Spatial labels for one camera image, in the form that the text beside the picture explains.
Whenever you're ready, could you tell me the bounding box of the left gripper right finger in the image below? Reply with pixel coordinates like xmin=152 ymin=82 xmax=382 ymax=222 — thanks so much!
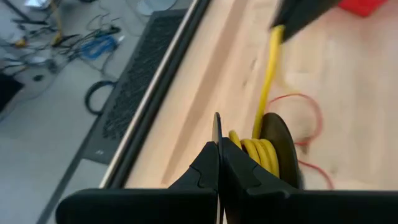
xmin=221 ymin=138 xmax=398 ymax=224

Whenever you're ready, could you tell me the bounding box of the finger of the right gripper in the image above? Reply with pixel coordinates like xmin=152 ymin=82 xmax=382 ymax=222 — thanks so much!
xmin=270 ymin=0 xmax=312 ymax=30
xmin=281 ymin=0 xmax=343 ymax=41

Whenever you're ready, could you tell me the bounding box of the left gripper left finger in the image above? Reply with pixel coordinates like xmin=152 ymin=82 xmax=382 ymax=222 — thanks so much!
xmin=55 ymin=141 xmax=220 ymax=224

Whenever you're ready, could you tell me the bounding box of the plain black spool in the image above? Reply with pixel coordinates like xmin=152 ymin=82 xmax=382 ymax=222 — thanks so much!
xmin=212 ymin=111 xmax=304 ymax=190

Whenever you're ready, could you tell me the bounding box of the yellow cord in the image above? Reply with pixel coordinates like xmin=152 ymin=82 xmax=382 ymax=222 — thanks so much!
xmin=228 ymin=24 xmax=285 ymax=179

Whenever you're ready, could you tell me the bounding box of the red cord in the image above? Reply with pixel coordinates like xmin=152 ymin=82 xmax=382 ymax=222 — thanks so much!
xmin=266 ymin=92 xmax=336 ymax=190

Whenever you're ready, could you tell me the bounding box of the red square container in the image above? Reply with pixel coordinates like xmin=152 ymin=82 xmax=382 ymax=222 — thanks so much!
xmin=338 ymin=0 xmax=390 ymax=18

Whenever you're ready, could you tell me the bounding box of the black perforated floor mat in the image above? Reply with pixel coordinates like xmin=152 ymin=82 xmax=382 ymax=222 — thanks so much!
xmin=83 ymin=8 xmax=187 ymax=166

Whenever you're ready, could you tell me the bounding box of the coiled black floor cable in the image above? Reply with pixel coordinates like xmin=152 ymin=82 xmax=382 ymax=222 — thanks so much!
xmin=83 ymin=80 xmax=118 ymax=116

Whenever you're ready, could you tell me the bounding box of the blue floor cable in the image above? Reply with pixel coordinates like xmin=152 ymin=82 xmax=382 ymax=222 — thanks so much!
xmin=79 ymin=33 xmax=125 ymax=60

